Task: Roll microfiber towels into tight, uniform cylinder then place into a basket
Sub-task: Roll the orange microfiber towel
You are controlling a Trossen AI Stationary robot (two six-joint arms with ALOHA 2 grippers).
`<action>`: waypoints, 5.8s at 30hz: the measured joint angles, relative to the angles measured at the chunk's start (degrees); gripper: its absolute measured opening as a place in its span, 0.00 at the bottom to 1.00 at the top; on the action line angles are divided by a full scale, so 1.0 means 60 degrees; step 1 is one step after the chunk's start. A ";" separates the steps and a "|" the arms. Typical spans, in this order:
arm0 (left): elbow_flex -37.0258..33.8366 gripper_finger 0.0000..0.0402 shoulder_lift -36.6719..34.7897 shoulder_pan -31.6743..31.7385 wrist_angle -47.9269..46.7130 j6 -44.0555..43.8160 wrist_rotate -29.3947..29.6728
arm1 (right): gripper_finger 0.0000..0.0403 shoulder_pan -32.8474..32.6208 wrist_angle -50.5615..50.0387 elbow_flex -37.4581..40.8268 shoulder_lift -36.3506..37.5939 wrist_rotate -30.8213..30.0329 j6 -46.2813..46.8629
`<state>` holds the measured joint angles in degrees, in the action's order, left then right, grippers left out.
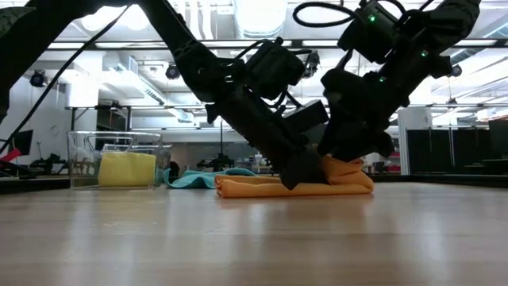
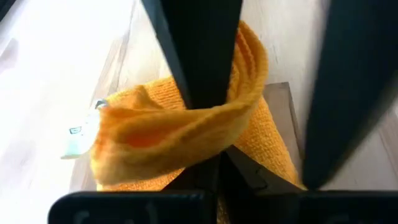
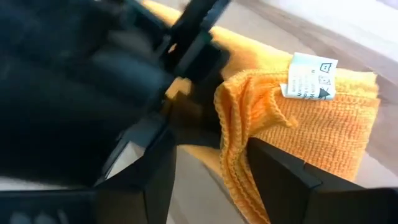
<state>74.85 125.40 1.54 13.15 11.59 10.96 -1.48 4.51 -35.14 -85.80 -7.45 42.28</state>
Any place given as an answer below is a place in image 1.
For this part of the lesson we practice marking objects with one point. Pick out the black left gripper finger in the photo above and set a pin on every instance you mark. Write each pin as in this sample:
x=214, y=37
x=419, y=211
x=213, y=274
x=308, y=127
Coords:
x=305, y=171

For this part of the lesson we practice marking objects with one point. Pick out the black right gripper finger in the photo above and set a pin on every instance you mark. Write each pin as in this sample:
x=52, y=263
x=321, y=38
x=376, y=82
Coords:
x=357, y=143

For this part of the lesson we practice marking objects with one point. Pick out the orange microfiber towel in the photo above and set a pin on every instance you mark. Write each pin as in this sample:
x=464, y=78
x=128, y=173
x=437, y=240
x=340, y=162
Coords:
x=254, y=188

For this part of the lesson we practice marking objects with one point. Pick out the yellow microfiber towel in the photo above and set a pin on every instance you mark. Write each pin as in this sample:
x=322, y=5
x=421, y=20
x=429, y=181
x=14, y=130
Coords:
x=127, y=171

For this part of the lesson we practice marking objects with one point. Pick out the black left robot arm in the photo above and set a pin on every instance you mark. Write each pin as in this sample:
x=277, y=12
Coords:
x=186, y=51

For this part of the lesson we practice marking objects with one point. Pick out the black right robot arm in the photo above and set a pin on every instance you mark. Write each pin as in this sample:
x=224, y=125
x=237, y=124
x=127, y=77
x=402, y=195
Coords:
x=436, y=24

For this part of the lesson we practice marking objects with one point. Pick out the blue microfiber towel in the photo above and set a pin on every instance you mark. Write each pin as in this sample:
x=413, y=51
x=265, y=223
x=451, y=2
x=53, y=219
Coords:
x=194, y=180

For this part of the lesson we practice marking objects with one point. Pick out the clear plastic basket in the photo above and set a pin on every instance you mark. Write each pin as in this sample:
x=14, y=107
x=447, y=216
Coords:
x=79, y=159

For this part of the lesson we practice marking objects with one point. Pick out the dark robot rig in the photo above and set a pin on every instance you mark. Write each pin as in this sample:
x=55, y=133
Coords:
x=217, y=163

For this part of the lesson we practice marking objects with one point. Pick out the dark partition panels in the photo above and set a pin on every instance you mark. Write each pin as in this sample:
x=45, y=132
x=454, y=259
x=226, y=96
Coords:
x=440, y=147

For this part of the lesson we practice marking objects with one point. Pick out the black office desk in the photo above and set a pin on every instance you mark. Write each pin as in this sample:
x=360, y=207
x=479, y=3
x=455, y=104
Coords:
x=492, y=165

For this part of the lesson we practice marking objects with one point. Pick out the dark monitor screen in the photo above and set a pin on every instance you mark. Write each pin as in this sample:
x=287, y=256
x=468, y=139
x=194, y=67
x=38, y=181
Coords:
x=499, y=137

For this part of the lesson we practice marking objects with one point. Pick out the small dark monitor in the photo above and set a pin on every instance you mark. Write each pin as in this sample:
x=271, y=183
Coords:
x=24, y=141

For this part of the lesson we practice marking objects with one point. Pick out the black folded stand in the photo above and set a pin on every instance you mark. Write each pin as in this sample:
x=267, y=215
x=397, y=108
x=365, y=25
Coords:
x=18, y=171

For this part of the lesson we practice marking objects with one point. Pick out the red flat bar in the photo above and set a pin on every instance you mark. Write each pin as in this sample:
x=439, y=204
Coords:
x=10, y=155

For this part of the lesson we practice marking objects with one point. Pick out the thin black gantry frame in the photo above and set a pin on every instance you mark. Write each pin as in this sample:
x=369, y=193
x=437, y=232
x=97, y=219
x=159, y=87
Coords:
x=221, y=139

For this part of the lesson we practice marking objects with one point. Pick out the black ceiling camera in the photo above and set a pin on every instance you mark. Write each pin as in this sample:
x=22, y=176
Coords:
x=172, y=72
x=38, y=78
x=312, y=61
x=456, y=70

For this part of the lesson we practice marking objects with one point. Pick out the black table frame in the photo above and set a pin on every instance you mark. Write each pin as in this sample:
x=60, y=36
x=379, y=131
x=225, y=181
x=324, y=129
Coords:
x=99, y=108

